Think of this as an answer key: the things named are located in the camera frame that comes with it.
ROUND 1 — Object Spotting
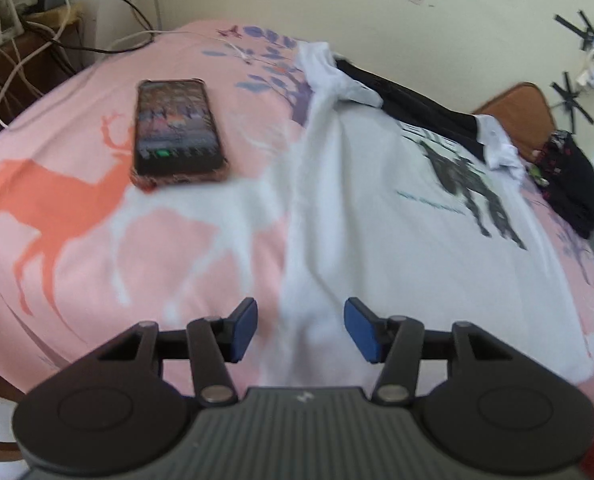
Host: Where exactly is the pink printed bed sheet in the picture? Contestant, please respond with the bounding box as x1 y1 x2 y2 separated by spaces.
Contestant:
0 20 594 403

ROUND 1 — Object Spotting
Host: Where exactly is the black garment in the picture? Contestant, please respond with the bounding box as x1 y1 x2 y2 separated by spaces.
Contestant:
334 58 488 153

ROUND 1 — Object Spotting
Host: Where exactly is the white printed t-shirt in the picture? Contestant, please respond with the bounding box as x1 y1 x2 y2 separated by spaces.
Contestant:
259 41 594 396

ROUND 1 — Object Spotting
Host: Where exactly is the white charging cable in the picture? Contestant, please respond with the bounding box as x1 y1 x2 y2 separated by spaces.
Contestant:
104 29 254 63

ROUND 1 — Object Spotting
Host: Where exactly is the yellowed power strip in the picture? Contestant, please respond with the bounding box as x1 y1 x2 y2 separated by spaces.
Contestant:
21 4 84 30

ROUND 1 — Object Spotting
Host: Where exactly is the black dotted cloth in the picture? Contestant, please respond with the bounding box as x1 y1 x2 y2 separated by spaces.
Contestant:
529 131 594 240

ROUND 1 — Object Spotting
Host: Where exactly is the smartphone in clear case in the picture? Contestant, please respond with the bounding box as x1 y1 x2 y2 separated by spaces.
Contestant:
128 79 228 193

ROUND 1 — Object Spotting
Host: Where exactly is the black power cable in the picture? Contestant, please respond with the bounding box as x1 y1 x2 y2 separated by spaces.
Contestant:
52 0 164 55

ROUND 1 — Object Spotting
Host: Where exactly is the white looped cable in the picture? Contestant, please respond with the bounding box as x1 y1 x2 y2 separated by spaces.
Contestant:
0 0 73 128

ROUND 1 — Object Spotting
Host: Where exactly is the brown wooden headboard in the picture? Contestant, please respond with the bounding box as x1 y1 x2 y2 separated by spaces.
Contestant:
472 82 558 163

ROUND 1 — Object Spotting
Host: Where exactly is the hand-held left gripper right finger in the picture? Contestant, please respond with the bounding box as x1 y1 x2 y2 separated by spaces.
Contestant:
343 297 515 406

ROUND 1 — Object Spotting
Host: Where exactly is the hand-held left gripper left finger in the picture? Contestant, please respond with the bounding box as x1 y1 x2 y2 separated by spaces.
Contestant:
97 297 258 406

